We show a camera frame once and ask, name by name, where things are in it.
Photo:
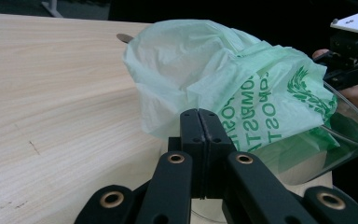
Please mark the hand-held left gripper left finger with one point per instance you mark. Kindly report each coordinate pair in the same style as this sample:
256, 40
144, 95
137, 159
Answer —
192, 149

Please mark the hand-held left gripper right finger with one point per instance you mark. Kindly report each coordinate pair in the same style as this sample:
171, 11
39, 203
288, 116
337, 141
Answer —
219, 146

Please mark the green printed plastic bag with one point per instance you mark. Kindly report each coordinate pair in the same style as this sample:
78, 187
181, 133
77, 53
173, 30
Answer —
205, 68

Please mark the small grey round disc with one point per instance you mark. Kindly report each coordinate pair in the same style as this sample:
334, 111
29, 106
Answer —
124, 38

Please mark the grey metal stand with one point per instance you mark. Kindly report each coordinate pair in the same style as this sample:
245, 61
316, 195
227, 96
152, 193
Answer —
52, 7

